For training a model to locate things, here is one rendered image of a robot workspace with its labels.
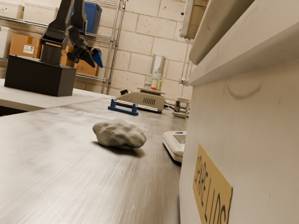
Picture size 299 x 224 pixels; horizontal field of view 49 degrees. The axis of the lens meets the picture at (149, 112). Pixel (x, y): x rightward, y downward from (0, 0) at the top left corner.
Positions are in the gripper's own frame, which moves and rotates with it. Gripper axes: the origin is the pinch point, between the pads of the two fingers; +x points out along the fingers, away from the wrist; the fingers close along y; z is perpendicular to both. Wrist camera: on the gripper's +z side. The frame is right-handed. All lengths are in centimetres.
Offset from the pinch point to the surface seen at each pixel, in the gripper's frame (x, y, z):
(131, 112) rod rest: 33, 42, -14
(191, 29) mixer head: 11, -38, -41
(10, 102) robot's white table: 17, 72, -2
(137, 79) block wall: -21, -227, 49
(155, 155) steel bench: 46, 93, -30
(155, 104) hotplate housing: 34.0, 12.1, -13.9
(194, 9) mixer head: 3, -39, -49
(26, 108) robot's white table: 20, 71, -4
